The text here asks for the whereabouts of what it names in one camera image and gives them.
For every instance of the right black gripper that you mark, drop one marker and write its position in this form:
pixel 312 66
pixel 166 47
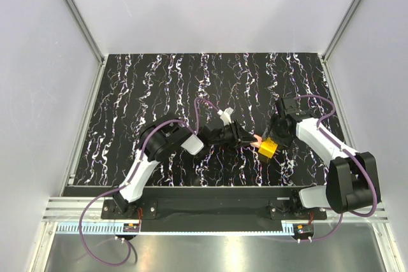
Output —
pixel 270 132

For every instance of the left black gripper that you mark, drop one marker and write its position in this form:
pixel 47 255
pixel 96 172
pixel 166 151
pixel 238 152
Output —
pixel 239 137

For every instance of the pink plug adapter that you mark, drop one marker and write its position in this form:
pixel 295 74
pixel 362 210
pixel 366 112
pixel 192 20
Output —
pixel 257 143

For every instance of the yellow socket cube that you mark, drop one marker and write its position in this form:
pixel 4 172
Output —
pixel 268 148

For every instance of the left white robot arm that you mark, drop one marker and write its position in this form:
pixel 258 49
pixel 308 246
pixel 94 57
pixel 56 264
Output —
pixel 166 135

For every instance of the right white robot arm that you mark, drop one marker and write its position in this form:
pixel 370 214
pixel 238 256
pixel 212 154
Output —
pixel 352 184

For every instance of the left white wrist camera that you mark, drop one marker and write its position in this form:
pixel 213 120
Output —
pixel 225 115

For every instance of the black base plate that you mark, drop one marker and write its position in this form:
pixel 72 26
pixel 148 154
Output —
pixel 213 209

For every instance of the slotted cable duct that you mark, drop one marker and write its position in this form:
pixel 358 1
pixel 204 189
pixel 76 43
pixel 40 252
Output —
pixel 98 228

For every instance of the right aluminium frame post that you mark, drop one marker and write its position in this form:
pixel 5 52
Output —
pixel 344 23

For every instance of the aluminium frame post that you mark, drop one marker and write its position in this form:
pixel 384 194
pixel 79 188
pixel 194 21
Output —
pixel 344 23
pixel 84 30

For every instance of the left aluminium frame post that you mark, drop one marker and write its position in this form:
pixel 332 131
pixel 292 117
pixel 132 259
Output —
pixel 84 30

